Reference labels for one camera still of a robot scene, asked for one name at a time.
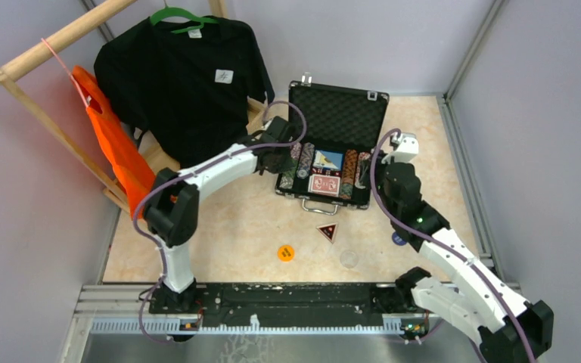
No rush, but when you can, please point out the green clothes hanger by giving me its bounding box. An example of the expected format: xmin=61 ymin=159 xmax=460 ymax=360
xmin=149 ymin=6 xmax=219 ymax=34

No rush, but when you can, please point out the green grey chip stack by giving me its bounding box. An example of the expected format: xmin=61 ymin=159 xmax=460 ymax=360
xmin=279 ymin=143 xmax=303 ymax=189

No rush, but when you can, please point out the black t-shirt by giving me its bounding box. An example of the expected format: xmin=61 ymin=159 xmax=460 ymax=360
xmin=94 ymin=17 xmax=275 ymax=167

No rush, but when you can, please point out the clear round button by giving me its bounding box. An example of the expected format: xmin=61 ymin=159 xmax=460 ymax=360
xmin=340 ymin=250 xmax=359 ymax=269

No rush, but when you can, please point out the wooden clothes rack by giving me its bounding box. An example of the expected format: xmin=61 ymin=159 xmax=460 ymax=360
xmin=0 ymin=0 xmax=272 ymax=203

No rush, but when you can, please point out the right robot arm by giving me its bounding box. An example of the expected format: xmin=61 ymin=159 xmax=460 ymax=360
xmin=369 ymin=150 xmax=555 ymax=362

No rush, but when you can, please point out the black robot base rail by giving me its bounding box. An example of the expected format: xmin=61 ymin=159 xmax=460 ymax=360
xmin=148 ymin=283 xmax=424 ymax=328

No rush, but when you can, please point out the orange black chip stack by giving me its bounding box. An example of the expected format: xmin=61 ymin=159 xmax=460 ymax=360
xmin=340 ymin=150 xmax=358 ymax=200

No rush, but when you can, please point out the red playing card deck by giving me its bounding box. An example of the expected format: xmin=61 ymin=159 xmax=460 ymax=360
xmin=308 ymin=174 xmax=341 ymax=197

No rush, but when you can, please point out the dark blue round button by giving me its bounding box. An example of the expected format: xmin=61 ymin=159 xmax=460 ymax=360
xmin=392 ymin=232 xmax=407 ymax=246

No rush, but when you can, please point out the black aluminium poker case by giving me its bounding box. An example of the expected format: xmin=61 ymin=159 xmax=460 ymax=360
xmin=275 ymin=79 xmax=390 ymax=209

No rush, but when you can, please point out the blue playing card box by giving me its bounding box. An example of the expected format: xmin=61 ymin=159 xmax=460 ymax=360
xmin=312 ymin=150 xmax=344 ymax=171

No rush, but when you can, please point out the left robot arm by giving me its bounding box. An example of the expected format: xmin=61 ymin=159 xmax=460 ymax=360
xmin=138 ymin=116 xmax=307 ymax=312

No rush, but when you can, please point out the red black triangle marker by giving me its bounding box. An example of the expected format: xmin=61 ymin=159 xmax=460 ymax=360
xmin=316 ymin=223 xmax=338 ymax=244

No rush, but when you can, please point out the purple blue chip stack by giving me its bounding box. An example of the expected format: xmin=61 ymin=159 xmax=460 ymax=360
xmin=296 ymin=143 xmax=315 ymax=178

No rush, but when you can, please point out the red white chip stack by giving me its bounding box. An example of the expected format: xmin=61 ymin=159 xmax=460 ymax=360
xmin=354 ymin=152 xmax=371 ymax=189

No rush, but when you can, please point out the orange round dealer button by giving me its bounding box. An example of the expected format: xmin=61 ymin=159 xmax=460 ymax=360
xmin=277 ymin=245 xmax=295 ymax=262

